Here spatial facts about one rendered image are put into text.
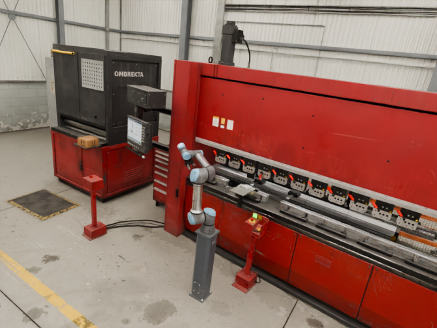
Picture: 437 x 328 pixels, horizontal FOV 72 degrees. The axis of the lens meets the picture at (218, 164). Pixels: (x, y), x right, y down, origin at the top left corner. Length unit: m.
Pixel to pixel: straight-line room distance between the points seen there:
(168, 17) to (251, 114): 6.74
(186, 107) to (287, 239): 1.87
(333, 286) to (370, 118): 1.66
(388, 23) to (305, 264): 5.33
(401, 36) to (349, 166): 4.62
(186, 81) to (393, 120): 2.14
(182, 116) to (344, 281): 2.48
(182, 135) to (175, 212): 1.07
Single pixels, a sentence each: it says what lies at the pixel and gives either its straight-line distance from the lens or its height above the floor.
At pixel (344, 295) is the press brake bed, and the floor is 0.33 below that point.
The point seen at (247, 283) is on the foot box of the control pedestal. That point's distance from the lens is 3.55.
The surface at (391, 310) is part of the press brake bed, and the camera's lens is 3.38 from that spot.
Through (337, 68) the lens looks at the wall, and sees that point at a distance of 7.40.
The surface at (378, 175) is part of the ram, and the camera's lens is 2.99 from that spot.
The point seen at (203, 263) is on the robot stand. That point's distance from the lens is 3.11.
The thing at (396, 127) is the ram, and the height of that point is 1.99.
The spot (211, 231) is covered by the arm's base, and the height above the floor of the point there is 0.81.
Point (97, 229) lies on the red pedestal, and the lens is 4.27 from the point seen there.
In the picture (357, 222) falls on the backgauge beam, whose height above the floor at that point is 0.94.
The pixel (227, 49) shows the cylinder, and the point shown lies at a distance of 3.61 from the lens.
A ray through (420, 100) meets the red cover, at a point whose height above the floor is 2.23.
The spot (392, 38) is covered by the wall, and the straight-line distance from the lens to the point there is 7.30.
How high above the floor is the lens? 2.35
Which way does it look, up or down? 19 degrees down
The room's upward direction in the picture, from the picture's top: 7 degrees clockwise
